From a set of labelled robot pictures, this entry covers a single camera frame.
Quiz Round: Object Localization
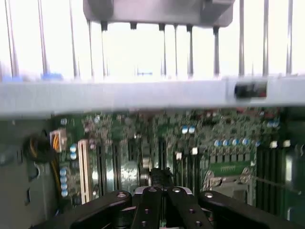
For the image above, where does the silver chipset heatsink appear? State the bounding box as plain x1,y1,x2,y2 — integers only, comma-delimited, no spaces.
119,162,140,188

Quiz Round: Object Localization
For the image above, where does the CPU socket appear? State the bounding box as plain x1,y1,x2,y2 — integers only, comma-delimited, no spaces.
202,164,258,208

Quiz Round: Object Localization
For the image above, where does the white expansion slot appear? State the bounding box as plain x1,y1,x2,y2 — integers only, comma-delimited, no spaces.
78,140,92,205

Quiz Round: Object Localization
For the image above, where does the green motherboard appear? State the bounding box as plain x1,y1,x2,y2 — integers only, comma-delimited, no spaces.
50,107,305,229

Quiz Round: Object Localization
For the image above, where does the open grey PC case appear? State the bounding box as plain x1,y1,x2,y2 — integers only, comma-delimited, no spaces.
0,76,305,229

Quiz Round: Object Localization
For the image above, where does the grey power supply unit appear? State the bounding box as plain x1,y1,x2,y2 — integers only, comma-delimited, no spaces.
0,116,52,229

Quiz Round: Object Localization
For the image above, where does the black yellow power wire bundle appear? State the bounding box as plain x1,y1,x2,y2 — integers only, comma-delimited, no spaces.
25,128,68,191

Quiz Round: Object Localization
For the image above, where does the black case rail switch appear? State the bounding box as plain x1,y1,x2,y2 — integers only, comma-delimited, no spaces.
234,81,267,99

